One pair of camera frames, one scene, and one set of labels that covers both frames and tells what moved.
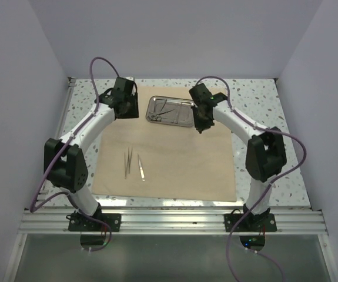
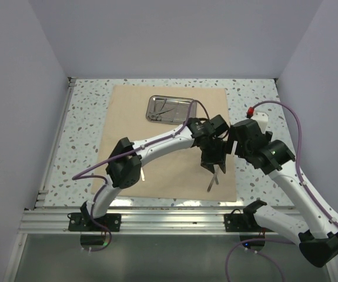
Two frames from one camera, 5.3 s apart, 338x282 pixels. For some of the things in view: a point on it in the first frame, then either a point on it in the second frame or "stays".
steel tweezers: x=142 y=175 stays
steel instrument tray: x=171 y=111 stays
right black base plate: x=265 y=222 stays
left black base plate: x=79 y=222 stays
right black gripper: x=201 y=126 -> x=232 y=137
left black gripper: x=134 y=112 -> x=207 y=162
